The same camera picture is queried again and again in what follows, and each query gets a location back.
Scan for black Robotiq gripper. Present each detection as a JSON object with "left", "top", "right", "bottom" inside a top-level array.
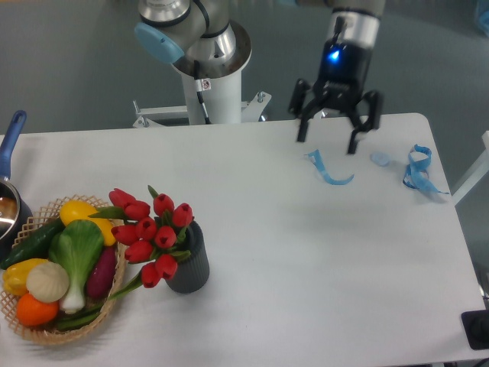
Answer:
[{"left": 287, "top": 40, "right": 384, "bottom": 155}]

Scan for red tulip bouquet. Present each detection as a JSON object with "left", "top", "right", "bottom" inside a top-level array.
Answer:
[{"left": 91, "top": 186, "right": 194, "bottom": 300}]

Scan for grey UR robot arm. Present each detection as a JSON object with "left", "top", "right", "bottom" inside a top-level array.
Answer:
[{"left": 134, "top": 1, "right": 385, "bottom": 154}]

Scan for dark grey ribbed vase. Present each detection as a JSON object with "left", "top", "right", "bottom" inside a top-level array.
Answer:
[{"left": 166, "top": 221, "right": 210, "bottom": 294}]

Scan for curled blue ribbon strip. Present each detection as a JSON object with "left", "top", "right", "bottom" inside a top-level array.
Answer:
[{"left": 305, "top": 149, "right": 355, "bottom": 186}]

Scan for small pale blue cap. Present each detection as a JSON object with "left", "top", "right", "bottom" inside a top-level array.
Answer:
[{"left": 370, "top": 151, "right": 390, "bottom": 167}]

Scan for tangled blue ribbon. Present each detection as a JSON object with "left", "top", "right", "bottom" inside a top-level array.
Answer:
[{"left": 402, "top": 145, "right": 449, "bottom": 194}]

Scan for black device at edge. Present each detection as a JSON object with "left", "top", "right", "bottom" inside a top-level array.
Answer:
[{"left": 461, "top": 310, "right": 488, "bottom": 350}]

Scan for yellow toy squash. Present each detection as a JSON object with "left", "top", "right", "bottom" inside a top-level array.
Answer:
[{"left": 60, "top": 200, "right": 116, "bottom": 246}]

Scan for purple toy sweet potato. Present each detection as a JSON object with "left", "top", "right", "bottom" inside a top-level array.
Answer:
[{"left": 86, "top": 246, "right": 117, "bottom": 300}]

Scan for green toy bok choy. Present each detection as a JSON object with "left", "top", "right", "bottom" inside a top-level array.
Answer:
[{"left": 49, "top": 219, "right": 104, "bottom": 315}]

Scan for woven wicker basket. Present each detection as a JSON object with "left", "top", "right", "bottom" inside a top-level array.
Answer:
[{"left": 0, "top": 194, "right": 128, "bottom": 347}]

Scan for dark green toy cucumber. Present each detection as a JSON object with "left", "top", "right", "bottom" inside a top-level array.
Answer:
[{"left": 1, "top": 218, "right": 65, "bottom": 270}]

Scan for green toy bean pods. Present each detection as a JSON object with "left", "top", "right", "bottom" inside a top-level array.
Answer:
[{"left": 54, "top": 304, "right": 102, "bottom": 332}]

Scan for yellow toy bell pepper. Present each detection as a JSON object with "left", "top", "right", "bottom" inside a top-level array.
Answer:
[{"left": 2, "top": 258, "right": 48, "bottom": 297}]

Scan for orange toy orange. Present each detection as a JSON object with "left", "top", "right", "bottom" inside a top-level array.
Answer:
[{"left": 16, "top": 293, "right": 59, "bottom": 326}]

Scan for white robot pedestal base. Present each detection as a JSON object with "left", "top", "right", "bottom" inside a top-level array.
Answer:
[{"left": 134, "top": 21, "right": 272, "bottom": 125}]

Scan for white frame at right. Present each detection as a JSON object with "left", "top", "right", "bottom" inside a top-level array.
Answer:
[{"left": 452, "top": 131, "right": 488, "bottom": 206}]

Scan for blue handled saucepan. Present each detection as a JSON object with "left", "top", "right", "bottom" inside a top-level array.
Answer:
[{"left": 1, "top": 110, "right": 32, "bottom": 260}]

